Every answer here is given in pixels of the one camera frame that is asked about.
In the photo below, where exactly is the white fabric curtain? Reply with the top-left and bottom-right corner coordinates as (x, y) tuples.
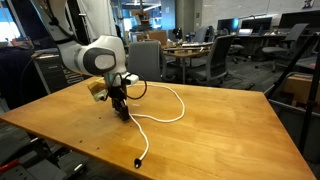
(77, 0), (118, 38)

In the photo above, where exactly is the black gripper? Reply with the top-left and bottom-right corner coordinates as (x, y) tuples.
(108, 84), (131, 122)

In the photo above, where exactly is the grey fabric office chair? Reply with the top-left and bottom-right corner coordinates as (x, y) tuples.
(126, 39), (168, 83)

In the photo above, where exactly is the open laptop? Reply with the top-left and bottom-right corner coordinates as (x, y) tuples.
(237, 28), (254, 37)

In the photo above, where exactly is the black clamp orange handle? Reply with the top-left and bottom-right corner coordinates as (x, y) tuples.
(0, 158), (20, 173)

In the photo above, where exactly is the white cord with black end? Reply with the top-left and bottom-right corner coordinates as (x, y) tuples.
(125, 83), (186, 169)

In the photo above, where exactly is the tan wrist camera block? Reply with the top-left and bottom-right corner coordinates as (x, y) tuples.
(87, 73), (140, 103)

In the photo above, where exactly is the black computer monitor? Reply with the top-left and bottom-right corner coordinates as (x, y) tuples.
(217, 18), (240, 33)
(240, 16), (273, 33)
(278, 10), (320, 29)

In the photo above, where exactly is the brown cardboard piece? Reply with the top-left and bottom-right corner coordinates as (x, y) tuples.
(283, 73), (320, 104)

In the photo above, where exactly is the black drawer cabinet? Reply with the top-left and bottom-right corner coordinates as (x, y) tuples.
(32, 53), (90, 95)

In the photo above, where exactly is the drone wall picture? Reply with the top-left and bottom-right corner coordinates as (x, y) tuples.
(301, 0), (316, 10)

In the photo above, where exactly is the black tripod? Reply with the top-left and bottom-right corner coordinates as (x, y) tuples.
(264, 31), (320, 154)

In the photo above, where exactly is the dark grey swivel chair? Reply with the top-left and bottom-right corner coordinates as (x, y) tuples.
(186, 34), (236, 88)

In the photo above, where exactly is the grey plastic bin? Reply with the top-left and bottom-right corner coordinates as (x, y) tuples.
(263, 71), (320, 164)

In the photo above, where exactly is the wooden top desk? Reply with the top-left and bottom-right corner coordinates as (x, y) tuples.
(163, 41), (214, 84)

